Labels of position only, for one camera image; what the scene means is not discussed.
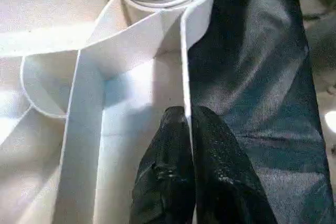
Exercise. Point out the white plastic table top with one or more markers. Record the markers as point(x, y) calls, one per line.
point(52, 24)

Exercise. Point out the black work mat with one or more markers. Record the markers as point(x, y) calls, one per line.
point(249, 77)

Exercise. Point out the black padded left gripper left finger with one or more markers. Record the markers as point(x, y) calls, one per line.
point(165, 169)

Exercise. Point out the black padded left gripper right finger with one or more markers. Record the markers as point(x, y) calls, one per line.
point(225, 182)

